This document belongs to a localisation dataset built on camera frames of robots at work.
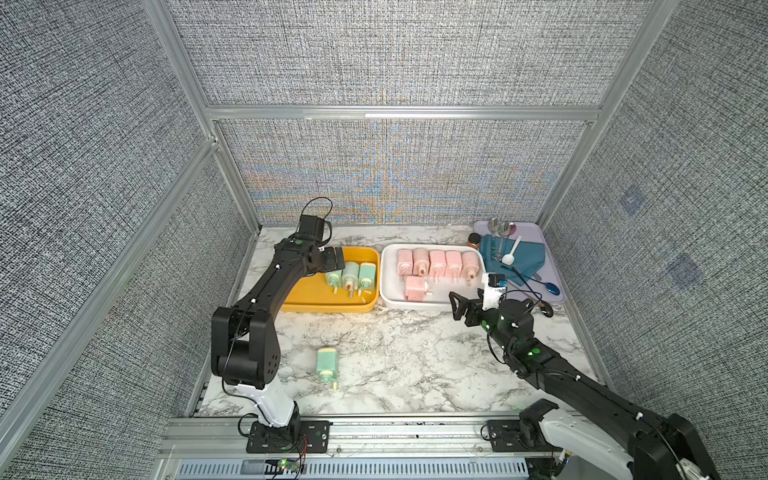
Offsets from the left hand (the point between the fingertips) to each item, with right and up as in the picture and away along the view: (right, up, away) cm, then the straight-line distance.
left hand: (332, 259), depth 90 cm
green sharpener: (+5, -5, +5) cm, 9 cm away
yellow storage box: (-8, -12, +8) cm, 16 cm away
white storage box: (+33, -12, +8) cm, 36 cm away
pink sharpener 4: (+39, -1, +11) cm, 41 cm away
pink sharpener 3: (+33, -2, +11) cm, 35 cm away
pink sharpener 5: (+44, -2, +10) cm, 45 cm away
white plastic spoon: (+62, 0, +20) cm, 65 cm away
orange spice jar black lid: (+47, +7, +14) cm, 49 cm away
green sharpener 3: (0, -28, -11) cm, 30 cm away
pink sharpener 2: (+28, -1, +10) cm, 30 cm away
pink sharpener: (+22, -1, +10) cm, 25 cm away
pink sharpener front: (+25, -9, +4) cm, 27 cm away
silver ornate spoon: (+62, +11, +27) cm, 69 cm away
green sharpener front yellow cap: (-1, -7, +7) cm, 10 cm away
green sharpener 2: (+10, -6, +6) cm, 13 cm away
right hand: (+37, -7, -9) cm, 39 cm away
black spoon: (+68, -16, +7) cm, 70 cm away
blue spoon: (+72, -10, +11) cm, 73 cm away
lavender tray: (+74, +11, +30) cm, 81 cm away
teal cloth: (+68, 0, +20) cm, 71 cm away
